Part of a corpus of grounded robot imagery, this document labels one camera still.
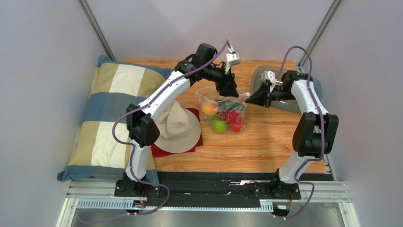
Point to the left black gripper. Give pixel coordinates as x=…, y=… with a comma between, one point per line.
x=227, y=81

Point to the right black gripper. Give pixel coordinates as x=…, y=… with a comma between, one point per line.
x=267, y=94

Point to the green cucumber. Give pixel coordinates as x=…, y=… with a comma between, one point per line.
x=227, y=105

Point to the clear polka dot zip bag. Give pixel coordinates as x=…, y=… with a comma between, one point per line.
x=211, y=94

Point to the purple grapes bunch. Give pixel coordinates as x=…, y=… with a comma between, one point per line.
x=222, y=115

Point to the orange fruit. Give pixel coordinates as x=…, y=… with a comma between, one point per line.
x=209, y=108

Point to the red apple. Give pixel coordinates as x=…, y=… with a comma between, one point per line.
x=237, y=127

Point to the green apple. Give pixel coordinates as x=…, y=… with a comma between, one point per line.
x=219, y=126

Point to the red strawberry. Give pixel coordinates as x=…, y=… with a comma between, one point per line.
x=233, y=116

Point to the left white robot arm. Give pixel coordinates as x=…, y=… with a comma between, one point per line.
x=141, y=121

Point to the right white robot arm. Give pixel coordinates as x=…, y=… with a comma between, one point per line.
x=314, y=135

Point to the grey transparent plastic container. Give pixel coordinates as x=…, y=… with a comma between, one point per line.
x=291, y=105

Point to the dark red cloth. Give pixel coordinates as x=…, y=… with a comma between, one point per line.
x=158, y=152

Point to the beige bucket hat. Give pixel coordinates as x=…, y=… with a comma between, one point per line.
x=180, y=129

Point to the plaid blue beige pillow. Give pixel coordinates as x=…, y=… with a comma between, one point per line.
x=116, y=85

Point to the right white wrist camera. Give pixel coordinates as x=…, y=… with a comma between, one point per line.
x=268, y=77

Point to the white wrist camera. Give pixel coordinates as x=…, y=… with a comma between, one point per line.
x=268, y=77
x=232, y=59

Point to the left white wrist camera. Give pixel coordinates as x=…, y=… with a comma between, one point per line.
x=232, y=59

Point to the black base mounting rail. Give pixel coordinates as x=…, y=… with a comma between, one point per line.
x=207, y=189

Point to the aluminium base frame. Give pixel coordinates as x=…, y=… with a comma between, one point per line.
x=91, y=203

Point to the right aluminium frame post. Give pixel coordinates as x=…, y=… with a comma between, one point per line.
x=331, y=12

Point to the aluminium frame post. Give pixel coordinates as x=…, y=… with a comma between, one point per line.
x=87, y=10
x=331, y=12

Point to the left aluminium frame post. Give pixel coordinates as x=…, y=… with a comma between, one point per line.
x=87, y=10

